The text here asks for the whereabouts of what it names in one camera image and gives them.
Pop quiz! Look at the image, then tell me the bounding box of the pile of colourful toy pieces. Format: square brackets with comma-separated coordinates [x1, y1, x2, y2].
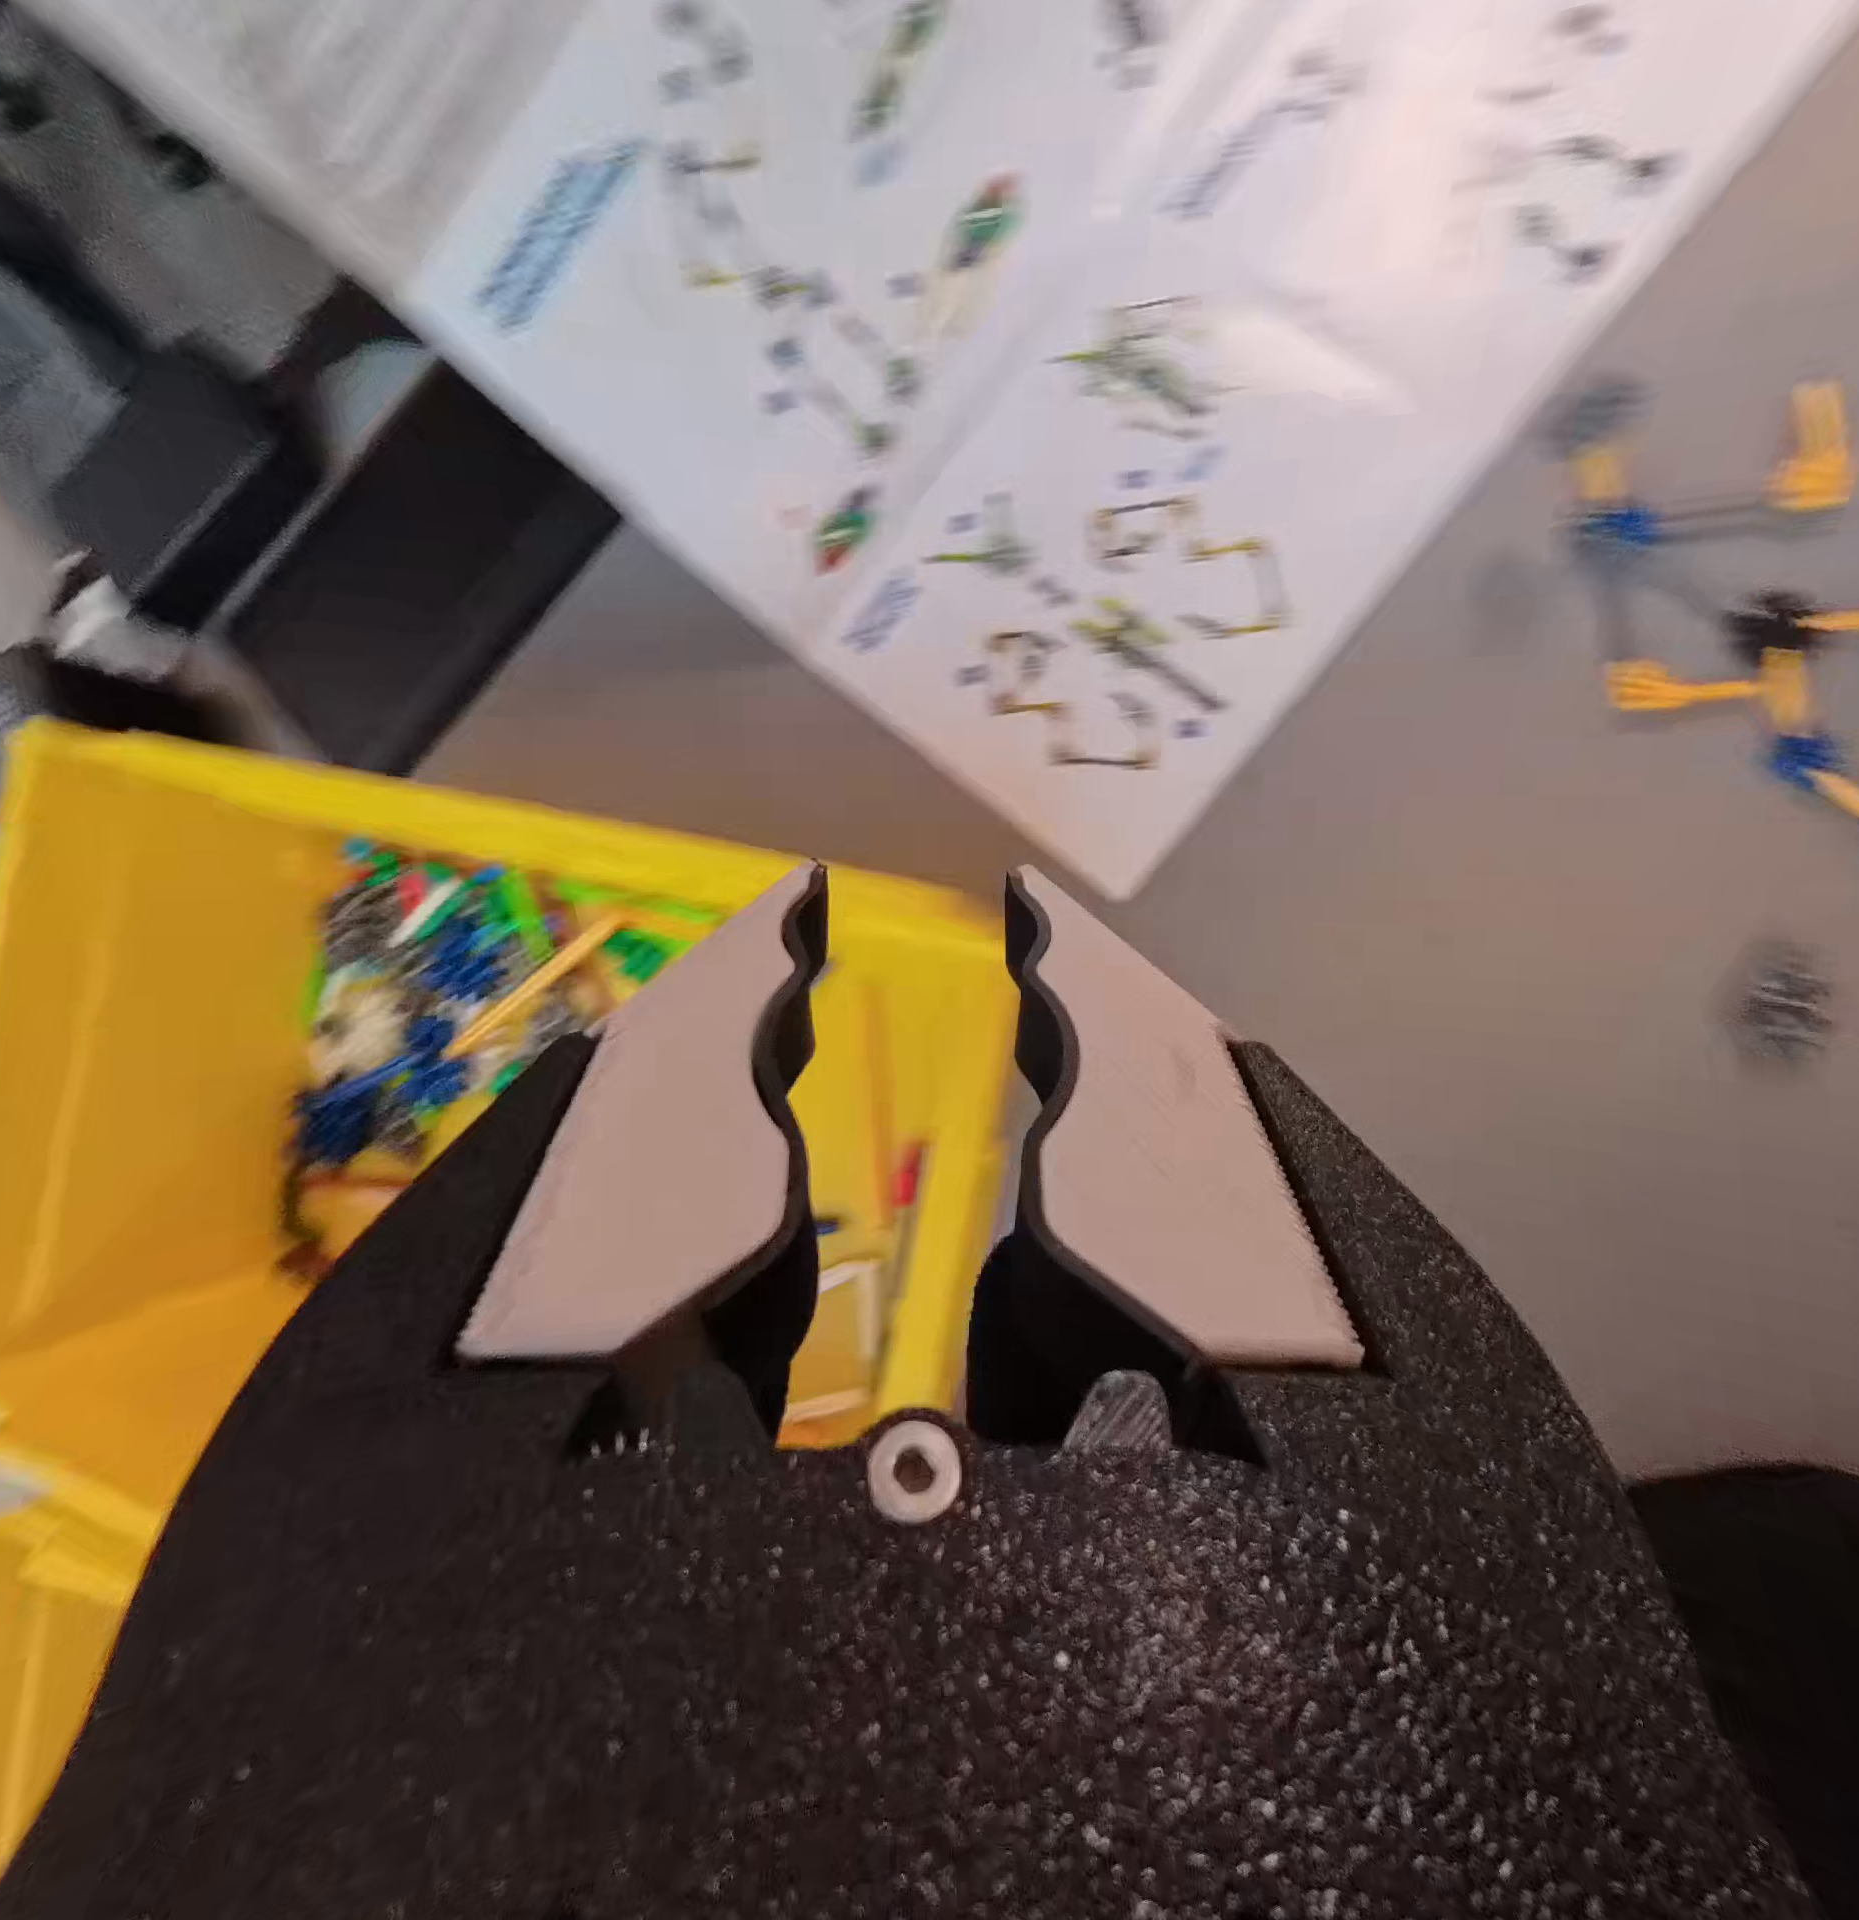
[276, 831, 935, 1432]

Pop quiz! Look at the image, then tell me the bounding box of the white toy instruction sheet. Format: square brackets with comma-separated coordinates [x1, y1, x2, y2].
[13, 0, 1859, 901]

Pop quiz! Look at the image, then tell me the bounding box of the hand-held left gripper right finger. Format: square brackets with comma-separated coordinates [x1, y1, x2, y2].
[967, 865, 1369, 1449]

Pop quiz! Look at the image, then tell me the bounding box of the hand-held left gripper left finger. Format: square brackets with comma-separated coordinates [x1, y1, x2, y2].
[456, 857, 833, 1449]

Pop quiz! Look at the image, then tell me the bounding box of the multicolour rod and connector assembly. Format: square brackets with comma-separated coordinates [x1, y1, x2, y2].
[1559, 435, 1859, 828]

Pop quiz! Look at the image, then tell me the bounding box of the dark furniture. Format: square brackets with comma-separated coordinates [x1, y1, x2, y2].
[0, 151, 625, 773]

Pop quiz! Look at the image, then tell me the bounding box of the grey snowflake connector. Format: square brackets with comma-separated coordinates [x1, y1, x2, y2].
[1722, 938, 1841, 1065]

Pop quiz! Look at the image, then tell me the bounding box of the yellow plastic crate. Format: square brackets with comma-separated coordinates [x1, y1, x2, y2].
[0, 717, 1021, 1878]

